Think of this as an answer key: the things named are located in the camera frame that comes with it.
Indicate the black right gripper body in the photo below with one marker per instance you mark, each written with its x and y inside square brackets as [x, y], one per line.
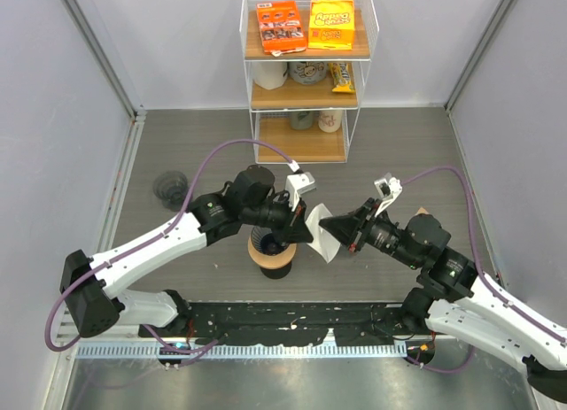
[368, 210]

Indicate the grey printed tin can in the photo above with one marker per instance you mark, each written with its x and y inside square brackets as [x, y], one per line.
[307, 72]

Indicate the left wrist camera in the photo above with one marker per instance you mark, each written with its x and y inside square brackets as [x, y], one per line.
[297, 184]

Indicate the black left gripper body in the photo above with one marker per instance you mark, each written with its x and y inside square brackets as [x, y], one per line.
[280, 218]

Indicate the white paper roll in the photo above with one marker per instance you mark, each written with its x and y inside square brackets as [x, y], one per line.
[269, 75]

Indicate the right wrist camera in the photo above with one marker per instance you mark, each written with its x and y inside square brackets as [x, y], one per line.
[388, 190]

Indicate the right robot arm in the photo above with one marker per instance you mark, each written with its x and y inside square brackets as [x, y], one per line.
[455, 298]

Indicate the white slotted cable duct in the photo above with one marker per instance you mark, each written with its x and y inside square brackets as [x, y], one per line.
[327, 349]

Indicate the yellow snack bag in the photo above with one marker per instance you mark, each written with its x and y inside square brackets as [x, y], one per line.
[331, 25]

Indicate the brown paper coffee filter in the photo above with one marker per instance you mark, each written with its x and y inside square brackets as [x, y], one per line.
[423, 211]

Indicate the smoky grey plastic dripper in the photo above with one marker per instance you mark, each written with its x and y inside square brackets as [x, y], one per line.
[171, 189]

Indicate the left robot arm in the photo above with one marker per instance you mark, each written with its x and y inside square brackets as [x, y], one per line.
[96, 289]

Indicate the white wire shelf rack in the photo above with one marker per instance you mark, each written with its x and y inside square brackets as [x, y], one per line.
[306, 103]

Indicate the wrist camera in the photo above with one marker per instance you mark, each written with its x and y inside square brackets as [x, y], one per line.
[297, 184]
[388, 190]

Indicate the white paper coffee filter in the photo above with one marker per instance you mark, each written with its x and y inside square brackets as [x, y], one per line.
[323, 242]

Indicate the orange snack box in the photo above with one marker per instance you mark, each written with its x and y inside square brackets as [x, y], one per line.
[281, 28]

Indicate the blue plastic dripper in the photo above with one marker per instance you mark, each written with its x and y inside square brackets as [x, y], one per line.
[264, 242]

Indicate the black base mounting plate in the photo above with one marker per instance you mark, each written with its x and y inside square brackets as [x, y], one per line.
[293, 323]

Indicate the yellow candy bag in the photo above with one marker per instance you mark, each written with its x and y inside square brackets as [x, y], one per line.
[342, 76]

